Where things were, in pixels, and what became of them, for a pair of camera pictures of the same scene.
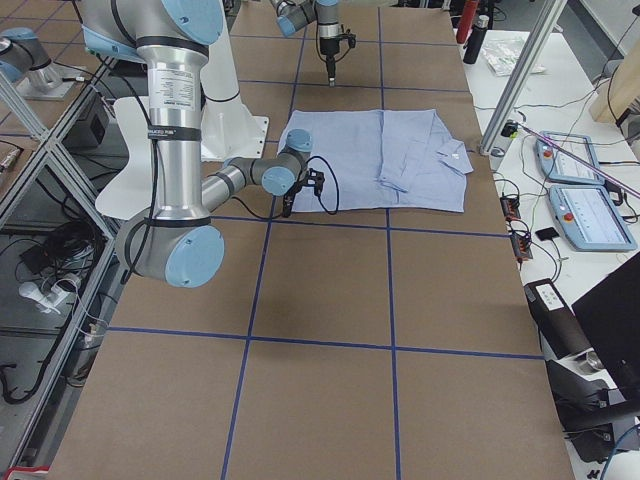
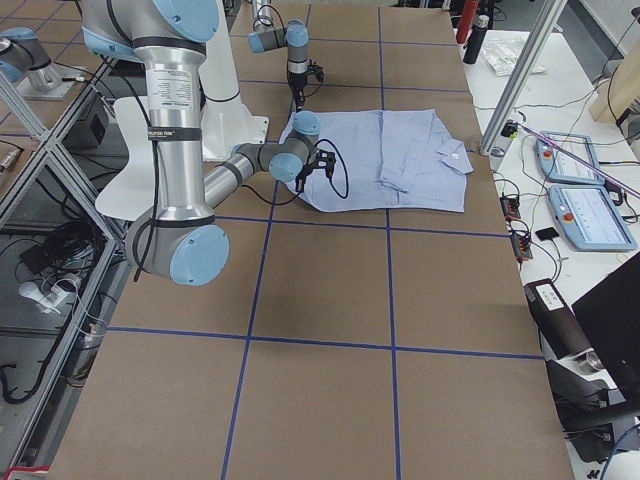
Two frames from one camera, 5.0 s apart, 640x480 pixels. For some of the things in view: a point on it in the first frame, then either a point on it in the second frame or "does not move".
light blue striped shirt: [378, 160] does not move
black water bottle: [475, 40] does not move
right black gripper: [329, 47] -> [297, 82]
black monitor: [609, 311] does not move
